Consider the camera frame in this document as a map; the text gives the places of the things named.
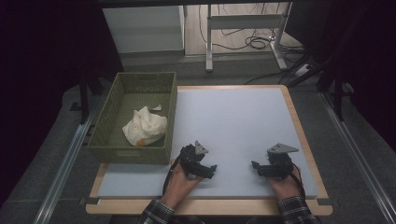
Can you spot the white power strip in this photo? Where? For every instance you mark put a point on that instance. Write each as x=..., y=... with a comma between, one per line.
x=302, y=70

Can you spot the green woven basket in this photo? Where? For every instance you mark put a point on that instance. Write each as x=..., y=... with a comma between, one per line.
x=127, y=154

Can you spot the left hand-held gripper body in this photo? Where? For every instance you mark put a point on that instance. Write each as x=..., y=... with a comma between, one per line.
x=190, y=157

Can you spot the person's left hand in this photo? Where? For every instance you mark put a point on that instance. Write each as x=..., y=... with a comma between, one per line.
x=177, y=186

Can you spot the white cabinet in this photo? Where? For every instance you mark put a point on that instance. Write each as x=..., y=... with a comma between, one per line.
x=143, y=29

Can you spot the black metal stand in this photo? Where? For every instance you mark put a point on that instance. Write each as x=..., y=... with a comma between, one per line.
x=338, y=99
x=83, y=99

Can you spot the person's right hand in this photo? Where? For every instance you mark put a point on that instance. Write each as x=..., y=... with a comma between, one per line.
x=288, y=186

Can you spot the grey foam mat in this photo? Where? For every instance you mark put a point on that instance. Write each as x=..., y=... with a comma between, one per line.
x=236, y=124

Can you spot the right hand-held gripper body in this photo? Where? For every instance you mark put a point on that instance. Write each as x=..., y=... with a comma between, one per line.
x=281, y=165

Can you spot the cream printed towel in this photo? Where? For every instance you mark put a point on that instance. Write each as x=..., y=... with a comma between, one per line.
x=144, y=127

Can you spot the aluminium floor rail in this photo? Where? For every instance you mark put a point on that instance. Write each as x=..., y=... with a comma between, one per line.
x=62, y=171
x=361, y=155

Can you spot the white metal desk frame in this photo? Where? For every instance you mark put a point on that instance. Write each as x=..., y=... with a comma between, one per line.
x=246, y=21

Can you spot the dark curtain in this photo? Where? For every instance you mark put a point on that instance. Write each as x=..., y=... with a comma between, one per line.
x=370, y=46
x=40, y=62

